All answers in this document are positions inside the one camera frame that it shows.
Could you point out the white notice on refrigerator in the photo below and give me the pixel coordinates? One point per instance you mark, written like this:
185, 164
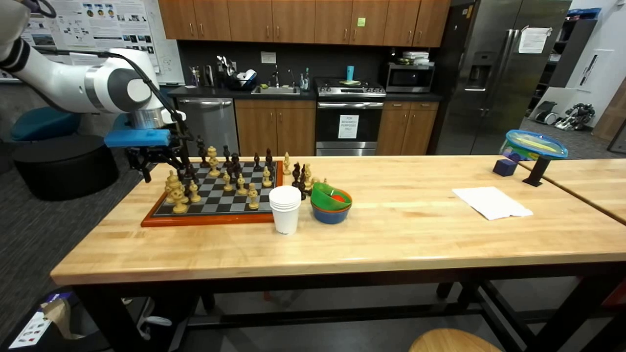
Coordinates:
535, 39

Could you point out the wooden framed chess board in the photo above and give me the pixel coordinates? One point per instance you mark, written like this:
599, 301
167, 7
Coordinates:
218, 207

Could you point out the white paper cup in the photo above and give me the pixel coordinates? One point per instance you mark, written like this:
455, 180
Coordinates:
286, 209

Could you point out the silver microwave oven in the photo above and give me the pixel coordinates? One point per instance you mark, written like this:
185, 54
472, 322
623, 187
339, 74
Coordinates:
410, 76

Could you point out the items atop microwave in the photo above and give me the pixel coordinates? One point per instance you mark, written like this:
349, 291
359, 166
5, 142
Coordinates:
415, 56

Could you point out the blue bottle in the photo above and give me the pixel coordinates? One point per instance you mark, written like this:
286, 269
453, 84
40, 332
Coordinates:
351, 72

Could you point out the black storage shelf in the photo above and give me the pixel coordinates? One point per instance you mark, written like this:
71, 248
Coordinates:
574, 49

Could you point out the wooden lower cabinet wide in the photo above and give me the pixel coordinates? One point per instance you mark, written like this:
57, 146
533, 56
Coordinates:
275, 127

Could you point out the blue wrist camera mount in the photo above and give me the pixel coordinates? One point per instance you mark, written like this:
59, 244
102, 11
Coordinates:
138, 137

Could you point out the box with white card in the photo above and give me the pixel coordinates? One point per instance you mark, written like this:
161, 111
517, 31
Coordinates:
46, 322

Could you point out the green sticker on cabinet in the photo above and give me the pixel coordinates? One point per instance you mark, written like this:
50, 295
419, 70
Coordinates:
361, 21

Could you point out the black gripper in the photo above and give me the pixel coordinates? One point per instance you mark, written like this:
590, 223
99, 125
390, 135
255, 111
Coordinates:
157, 154

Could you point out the clutter pile on floor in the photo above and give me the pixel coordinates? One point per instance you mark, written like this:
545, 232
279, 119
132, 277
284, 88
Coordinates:
566, 115

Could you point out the blue plastic bowl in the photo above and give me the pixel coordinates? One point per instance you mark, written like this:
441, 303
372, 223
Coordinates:
331, 215

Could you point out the round wooden stool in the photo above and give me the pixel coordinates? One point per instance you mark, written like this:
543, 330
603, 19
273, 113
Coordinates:
453, 340

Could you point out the stainless steel oven range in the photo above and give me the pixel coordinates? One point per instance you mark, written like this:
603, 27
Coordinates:
351, 107

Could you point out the black metal table frame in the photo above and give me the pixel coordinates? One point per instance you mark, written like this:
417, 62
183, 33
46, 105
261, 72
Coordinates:
325, 316

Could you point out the small dark blue cube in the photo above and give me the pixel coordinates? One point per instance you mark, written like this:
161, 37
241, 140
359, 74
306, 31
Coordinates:
505, 166

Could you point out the black plate stand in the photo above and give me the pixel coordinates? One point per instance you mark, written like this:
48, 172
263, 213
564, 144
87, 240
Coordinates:
539, 172

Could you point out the wooden upper cabinets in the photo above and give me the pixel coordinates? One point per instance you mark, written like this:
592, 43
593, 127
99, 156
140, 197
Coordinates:
294, 19

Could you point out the white wall poster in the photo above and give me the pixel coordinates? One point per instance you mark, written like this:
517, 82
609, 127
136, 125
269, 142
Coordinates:
104, 21

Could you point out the white paper sheet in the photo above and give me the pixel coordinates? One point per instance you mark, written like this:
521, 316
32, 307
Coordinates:
492, 201

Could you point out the white notice on oven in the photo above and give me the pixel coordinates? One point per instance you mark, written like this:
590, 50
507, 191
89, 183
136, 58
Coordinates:
349, 125

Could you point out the green plastic bowl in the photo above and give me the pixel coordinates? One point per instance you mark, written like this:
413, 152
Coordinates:
331, 195

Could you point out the light wooden chess piece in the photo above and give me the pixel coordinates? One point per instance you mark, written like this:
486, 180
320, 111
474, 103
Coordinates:
241, 185
253, 197
212, 156
228, 181
181, 201
286, 162
194, 191
267, 176
308, 174
216, 170
171, 183

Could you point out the white wall outlet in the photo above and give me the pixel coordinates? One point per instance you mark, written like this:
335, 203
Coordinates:
269, 56

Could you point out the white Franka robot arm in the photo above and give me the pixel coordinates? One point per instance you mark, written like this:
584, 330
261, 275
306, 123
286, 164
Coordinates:
71, 80

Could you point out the black round ottoman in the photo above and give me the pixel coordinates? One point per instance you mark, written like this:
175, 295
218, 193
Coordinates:
65, 170

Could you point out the kitchen sink faucet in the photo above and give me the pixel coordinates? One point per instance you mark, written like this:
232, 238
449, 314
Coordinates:
277, 82

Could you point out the stainless steel refrigerator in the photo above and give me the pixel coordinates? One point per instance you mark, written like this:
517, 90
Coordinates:
502, 78

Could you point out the black dish rack with utensils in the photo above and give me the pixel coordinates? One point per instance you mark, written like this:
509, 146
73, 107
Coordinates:
237, 76

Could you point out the wooden lower cabinet narrow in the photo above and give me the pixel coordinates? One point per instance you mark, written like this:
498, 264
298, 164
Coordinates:
408, 127

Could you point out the stainless steel dishwasher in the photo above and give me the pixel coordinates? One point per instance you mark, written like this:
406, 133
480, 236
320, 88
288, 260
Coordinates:
212, 125

